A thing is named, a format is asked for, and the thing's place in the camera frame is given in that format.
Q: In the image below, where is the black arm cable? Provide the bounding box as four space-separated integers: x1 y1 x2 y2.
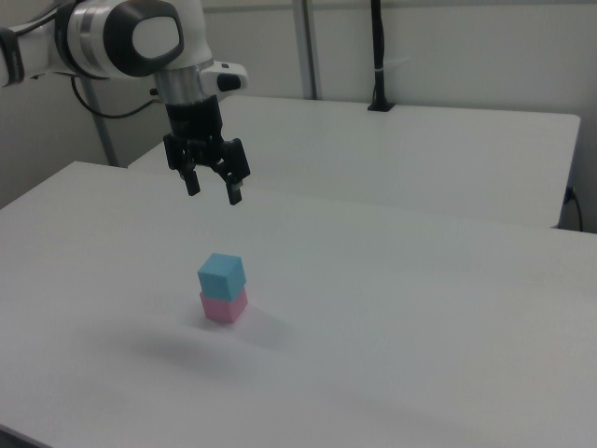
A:
69 74 162 119

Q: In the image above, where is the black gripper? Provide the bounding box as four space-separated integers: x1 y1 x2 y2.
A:
161 95 254 206

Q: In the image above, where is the black pole with base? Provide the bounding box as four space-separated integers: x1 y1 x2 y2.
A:
367 0 396 113

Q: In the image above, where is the grey partition post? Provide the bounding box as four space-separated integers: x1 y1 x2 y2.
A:
85 77 118 168
292 0 324 100

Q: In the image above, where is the pink cube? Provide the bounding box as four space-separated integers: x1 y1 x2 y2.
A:
199 287 249 325

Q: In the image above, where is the blue cube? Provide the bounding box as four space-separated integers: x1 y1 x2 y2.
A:
197 253 247 302

